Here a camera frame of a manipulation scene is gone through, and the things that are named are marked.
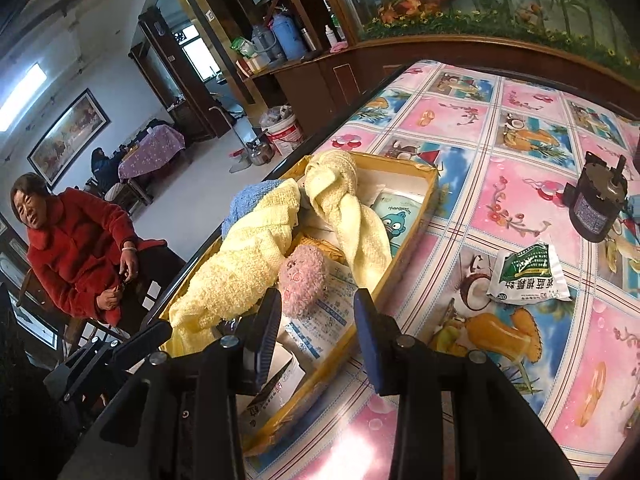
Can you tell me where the table with pink cloth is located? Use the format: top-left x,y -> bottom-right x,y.
118,125 -> 187,184

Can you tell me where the blue thermos flask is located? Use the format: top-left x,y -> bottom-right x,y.
270,12 -> 307,61

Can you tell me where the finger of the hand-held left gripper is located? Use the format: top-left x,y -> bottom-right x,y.
111,320 -> 174,361

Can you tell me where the knotted pale yellow towel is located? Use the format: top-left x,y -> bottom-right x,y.
302,150 -> 394,294

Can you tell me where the green and white packet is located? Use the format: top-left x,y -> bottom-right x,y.
486,241 -> 574,304

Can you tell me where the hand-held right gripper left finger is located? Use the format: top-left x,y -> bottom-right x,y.
57,287 -> 284,480

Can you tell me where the pink fluffy cloth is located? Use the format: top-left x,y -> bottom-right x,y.
277,245 -> 332,319

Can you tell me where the tall dark wooden cabinet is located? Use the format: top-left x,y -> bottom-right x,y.
129,10 -> 213,142

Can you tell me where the dustpan with long handle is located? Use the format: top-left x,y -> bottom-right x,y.
229,147 -> 252,174

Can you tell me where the blue towel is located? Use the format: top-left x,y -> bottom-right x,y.
221,180 -> 284,239

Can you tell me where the white packet with blue print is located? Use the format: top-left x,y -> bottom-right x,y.
282,265 -> 362,362

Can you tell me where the yellow-taped cardboard box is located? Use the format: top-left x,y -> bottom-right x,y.
160,150 -> 441,457

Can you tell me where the metal kettle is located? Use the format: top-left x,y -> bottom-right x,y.
245,140 -> 275,166

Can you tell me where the framed wall painting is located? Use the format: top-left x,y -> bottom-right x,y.
27,89 -> 111,190

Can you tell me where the white plastic bucket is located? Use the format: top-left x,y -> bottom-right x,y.
260,110 -> 306,157

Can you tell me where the pink cartoon printed tablecloth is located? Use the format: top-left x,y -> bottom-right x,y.
245,60 -> 640,480

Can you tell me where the cartoon print packet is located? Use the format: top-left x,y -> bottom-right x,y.
372,190 -> 427,252

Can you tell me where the grey-blue water jug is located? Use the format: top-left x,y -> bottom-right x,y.
250,22 -> 281,59

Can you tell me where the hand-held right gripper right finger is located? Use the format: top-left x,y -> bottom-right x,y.
352,291 -> 568,480

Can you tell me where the small black electric motor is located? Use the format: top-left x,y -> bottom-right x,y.
565,152 -> 630,245

